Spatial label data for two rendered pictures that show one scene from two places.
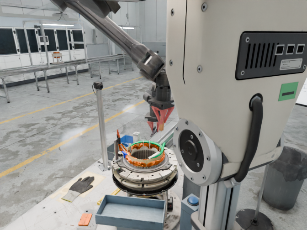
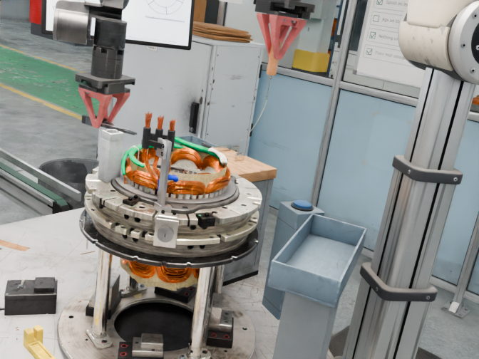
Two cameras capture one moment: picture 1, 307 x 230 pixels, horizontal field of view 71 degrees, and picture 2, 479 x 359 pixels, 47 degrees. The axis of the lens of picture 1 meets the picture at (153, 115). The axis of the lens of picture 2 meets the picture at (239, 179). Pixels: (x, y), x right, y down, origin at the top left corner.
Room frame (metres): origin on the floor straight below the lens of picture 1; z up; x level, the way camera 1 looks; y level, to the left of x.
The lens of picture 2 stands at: (0.62, 0.96, 1.43)
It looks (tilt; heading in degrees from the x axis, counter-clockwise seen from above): 18 degrees down; 281
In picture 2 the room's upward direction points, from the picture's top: 9 degrees clockwise
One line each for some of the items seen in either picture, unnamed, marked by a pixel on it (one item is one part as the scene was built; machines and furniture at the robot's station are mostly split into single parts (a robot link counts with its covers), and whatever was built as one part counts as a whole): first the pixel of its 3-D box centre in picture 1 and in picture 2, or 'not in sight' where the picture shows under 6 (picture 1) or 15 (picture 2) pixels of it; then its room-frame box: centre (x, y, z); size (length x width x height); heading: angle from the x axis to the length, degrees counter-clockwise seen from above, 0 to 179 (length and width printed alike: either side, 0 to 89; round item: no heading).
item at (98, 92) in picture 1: (102, 130); not in sight; (1.30, 0.34, 1.07); 0.03 x 0.03 x 0.57; 38
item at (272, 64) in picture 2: (161, 122); (274, 58); (0.78, -0.03, 1.34); 0.02 x 0.02 x 0.06
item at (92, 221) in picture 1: (89, 219); not in sight; (0.83, 0.32, 0.79); 0.12 x 0.09 x 0.02; 178
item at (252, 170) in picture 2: not in sight; (219, 164); (0.91, -0.28, 1.05); 0.20 x 0.19 x 0.02; 148
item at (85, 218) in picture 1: (85, 219); not in sight; (0.82, 0.34, 0.80); 0.07 x 0.05 x 0.01; 178
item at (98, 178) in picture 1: (79, 186); not in sight; (1.09, 0.46, 0.78); 0.31 x 0.19 x 0.01; 153
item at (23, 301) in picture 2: not in sight; (31, 294); (1.18, 0.07, 0.81); 0.10 x 0.06 x 0.06; 30
